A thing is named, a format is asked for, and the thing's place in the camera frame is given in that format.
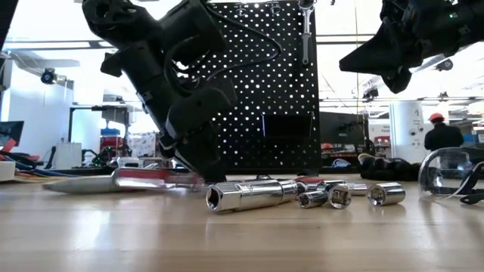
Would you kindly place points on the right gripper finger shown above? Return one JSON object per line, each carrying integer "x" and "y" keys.
{"x": 378, "y": 49}
{"x": 378, "y": 66}

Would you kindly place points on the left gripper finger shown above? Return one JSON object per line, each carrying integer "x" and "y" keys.
{"x": 200, "y": 155}
{"x": 169, "y": 147}

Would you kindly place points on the long chrome deep socket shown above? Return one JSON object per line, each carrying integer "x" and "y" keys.
{"x": 249, "y": 194}

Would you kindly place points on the chrome ratchet wrench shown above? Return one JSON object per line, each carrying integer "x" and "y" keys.
{"x": 306, "y": 49}

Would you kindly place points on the grey utility knife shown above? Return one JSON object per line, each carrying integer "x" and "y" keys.
{"x": 75, "y": 185}

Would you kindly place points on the small chrome socket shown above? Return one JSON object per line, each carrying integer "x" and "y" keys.
{"x": 312, "y": 199}
{"x": 357, "y": 189}
{"x": 389, "y": 193}
{"x": 339, "y": 196}
{"x": 325, "y": 184}
{"x": 306, "y": 187}

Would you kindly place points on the black eyeglasses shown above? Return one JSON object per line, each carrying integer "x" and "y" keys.
{"x": 472, "y": 151}

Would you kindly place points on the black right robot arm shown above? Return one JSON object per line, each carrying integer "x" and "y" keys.
{"x": 472, "y": 22}

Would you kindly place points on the small white device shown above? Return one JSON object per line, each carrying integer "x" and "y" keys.
{"x": 128, "y": 162}

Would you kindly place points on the red tool chest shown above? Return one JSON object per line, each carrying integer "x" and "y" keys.
{"x": 111, "y": 140}

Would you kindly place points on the white pillar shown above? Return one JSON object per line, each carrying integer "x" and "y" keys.
{"x": 401, "y": 124}

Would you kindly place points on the black computer monitor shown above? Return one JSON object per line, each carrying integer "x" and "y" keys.
{"x": 344, "y": 128}

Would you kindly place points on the red cap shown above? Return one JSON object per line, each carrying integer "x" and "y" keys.
{"x": 437, "y": 117}

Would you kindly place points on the black pegboard bin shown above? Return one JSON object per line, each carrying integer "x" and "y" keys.
{"x": 287, "y": 126}

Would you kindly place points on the black perforated pegboard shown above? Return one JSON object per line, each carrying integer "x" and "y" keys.
{"x": 287, "y": 94}

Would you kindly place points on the person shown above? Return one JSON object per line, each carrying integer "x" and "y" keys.
{"x": 442, "y": 138}

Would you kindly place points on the white ribbed device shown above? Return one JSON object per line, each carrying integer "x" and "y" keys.
{"x": 70, "y": 155}

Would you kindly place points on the black work gloves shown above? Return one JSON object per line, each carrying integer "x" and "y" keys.
{"x": 389, "y": 170}

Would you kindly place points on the dark monitor with red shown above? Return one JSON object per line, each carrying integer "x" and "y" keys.
{"x": 13, "y": 130}

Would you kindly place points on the white box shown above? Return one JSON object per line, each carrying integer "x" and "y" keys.
{"x": 7, "y": 170}

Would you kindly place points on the black hanging ceiling camera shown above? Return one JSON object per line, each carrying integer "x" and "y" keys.
{"x": 48, "y": 76}
{"x": 370, "y": 93}
{"x": 444, "y": 65}

